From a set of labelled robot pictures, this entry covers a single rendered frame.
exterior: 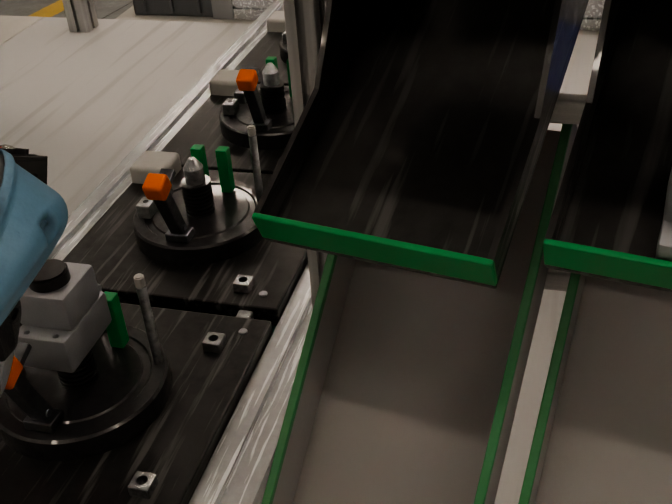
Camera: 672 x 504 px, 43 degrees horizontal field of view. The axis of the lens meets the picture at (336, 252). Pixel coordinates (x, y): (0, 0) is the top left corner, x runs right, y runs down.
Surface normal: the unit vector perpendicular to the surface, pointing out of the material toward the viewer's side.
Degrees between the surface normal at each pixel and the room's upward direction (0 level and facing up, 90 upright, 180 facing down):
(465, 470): 45
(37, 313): 90
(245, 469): 0
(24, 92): 0
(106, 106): 0
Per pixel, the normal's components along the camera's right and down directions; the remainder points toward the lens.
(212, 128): -0.06, -0.83
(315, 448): -0.34, -0.21
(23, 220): 0.54, -0.46
